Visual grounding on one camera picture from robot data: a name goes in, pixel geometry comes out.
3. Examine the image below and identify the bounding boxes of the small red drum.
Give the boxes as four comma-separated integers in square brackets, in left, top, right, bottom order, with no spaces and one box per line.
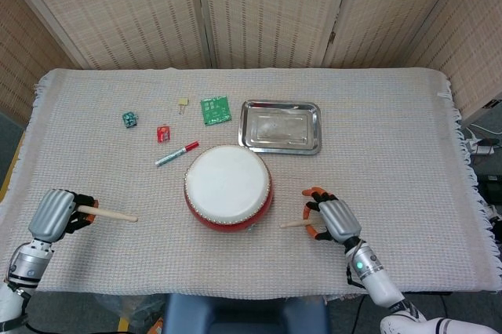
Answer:
[184,144,274,234]

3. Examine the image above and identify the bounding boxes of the red capped marker pen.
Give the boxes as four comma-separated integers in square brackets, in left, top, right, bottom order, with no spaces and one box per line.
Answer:
[155,140,200,168]

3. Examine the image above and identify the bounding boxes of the white power strip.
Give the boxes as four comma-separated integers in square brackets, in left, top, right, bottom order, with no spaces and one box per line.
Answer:
[468,132,496,156]

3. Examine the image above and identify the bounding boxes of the beige woven tablecloth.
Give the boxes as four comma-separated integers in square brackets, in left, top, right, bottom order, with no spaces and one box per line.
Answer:
[0,67,496,303]

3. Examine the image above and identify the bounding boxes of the stainless steel tray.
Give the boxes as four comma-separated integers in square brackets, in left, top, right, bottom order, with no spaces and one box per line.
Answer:
[237,100,322,156]

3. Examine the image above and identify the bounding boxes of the large green circuit board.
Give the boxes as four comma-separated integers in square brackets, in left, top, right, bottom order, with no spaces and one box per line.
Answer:
[200,95,234,127]

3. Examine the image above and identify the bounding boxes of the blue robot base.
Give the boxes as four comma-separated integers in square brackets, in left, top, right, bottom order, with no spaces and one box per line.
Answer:
[162,293,330,334]

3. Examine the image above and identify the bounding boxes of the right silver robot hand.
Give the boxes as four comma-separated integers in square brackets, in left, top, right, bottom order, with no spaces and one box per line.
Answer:
[301,186,362,249]

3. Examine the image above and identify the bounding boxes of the woven folding screen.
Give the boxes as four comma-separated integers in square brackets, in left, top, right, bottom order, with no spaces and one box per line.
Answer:
[0,0,502,125]

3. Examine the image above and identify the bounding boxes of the black box device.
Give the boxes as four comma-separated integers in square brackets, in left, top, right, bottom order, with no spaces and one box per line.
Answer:
[476,175,502,205]

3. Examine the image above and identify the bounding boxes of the small green electronic module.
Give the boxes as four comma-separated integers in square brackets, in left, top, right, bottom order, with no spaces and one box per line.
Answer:
[121,111,140,129]

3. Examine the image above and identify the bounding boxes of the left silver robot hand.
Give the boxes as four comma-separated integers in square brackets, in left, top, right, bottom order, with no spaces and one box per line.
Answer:
[27,188,100,243]

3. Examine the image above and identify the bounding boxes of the clear plastic bag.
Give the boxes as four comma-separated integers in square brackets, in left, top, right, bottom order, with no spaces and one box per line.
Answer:
[93,293,166,331]

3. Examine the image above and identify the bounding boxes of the wooden drumstick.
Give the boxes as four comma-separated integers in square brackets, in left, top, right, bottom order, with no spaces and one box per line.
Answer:
[76,204,139,223]
[279,219,315,229]

